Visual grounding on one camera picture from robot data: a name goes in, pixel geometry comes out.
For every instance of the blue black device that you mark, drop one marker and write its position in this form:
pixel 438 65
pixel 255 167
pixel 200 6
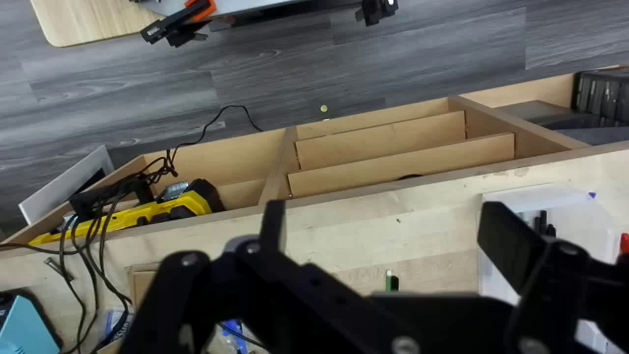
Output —
pixel 22 324

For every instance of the black caster wheel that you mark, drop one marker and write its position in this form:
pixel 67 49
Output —
pixel 375 8

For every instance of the orange black clamp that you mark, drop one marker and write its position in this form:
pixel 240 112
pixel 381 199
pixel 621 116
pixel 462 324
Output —
pixel 179 20

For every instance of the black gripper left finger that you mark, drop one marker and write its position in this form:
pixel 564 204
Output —
pixel 197 301

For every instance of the grey flat panel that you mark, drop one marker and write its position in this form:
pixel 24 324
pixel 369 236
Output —
pixel 65 187

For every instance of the black plastic crate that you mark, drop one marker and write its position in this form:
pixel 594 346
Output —
pixel 601 98

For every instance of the light wooden board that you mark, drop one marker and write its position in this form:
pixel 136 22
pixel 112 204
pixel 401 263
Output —
pixel 84 20

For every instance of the red pen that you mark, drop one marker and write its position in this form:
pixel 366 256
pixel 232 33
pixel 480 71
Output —
pixel 623 244

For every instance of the yellow black power tool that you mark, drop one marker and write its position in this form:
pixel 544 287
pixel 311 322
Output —
pixel 149 210

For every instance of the wooden workbench shelf unit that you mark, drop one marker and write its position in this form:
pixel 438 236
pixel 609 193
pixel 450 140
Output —
pixel 393 140

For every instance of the clear plastic storage box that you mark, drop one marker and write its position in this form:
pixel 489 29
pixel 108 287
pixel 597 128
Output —
pixel 517 197

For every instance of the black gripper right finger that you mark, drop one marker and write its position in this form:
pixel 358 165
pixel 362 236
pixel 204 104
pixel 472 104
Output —
pixel 562 287

